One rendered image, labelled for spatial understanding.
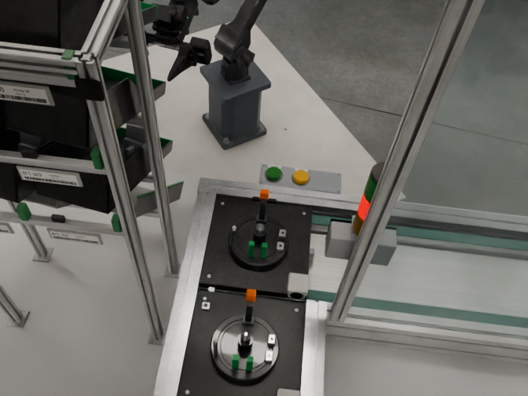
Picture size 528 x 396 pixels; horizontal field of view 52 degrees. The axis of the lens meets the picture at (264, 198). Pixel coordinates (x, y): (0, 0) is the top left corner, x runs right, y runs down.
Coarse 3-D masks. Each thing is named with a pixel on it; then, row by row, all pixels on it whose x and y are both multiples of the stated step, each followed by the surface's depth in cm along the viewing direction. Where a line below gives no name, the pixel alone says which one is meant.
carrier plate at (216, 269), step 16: (224, 208) 132; (240, 208) 133; (256, 208) 133; (272, 208) 133; (288, 208) 134; (304, 208) 134; (224, 224) 130; (288, 224) 131; (304, 224) 131; (208, 240) 127; (224, 240) 127; (304, 240) 128; (208, 256) 124; (224, 256) 125; (288, 256) 126; (304, 256) 126; (208, 272) 122; (224, 272) 122; (240, 272) 123; (256, 272) 123; (272, 272) 123; (288, 272) 123; (304, 272) 123; (224, 288) 121; (240, 288) 120; (256, 288) 120; (272, 288) 121
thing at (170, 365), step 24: (192, 216) 132; (192, 240) 128; (192, 264) 125; (192, 288) 121; (192, 312) 118; (312, 312) 119; (168, 336) 114; (312, 336) 116; (168, 360) 111; (312, 360) 113; (168, 384) 109; (312, 384) 110
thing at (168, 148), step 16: (128, 160) 92; (144, 160) 99; (80, 176) 88; (96, 176) 87; (128, 176) 94; (144, 176) 102; (48, 192) 91; (64, 192) 90; (80, 192) 89; (96, 192) 88; (96, 208) 90; (112, 208) 91
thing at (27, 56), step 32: (128, 32) 76; (0, 64) 60; (32, 64) 60; (64, 64) 59; (96, 64) 60; (96, 128) 67; (160, 160) 99; (128, 192) 80; (160, 192) 107; (128, 224) 84; (160, 224) 116; (0, 288) 113
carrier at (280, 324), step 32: (192, 320) 115; (224, 320) 116; (256, 320) 114; (288, 320) 116; (192, 352) 111; (224, 352) 110; (256, 352) 110; (288, 352) 112; (192, 384) 107; (224, 384) 108; (256, 384) 108; (288, 384) 108
